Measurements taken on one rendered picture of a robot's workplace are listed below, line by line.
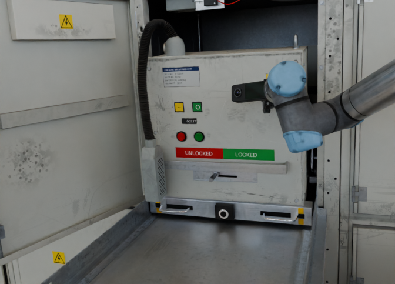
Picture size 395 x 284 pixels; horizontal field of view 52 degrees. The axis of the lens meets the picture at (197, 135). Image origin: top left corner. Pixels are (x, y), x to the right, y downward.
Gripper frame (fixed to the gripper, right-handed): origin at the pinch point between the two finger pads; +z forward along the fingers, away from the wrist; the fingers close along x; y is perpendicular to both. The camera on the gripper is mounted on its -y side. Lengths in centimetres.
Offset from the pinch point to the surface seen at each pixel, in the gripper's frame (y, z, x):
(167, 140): -30.2, 13.4, -9.7
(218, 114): -12.9, 6.1, -2.9
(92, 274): -47, -14, -45
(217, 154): -14.0, 10.5, -14.9
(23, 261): -102, 58, -59
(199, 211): -20.7, 17.5, -33.5
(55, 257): -85, 53, -56
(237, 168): -7.8, 5.9, -19.4
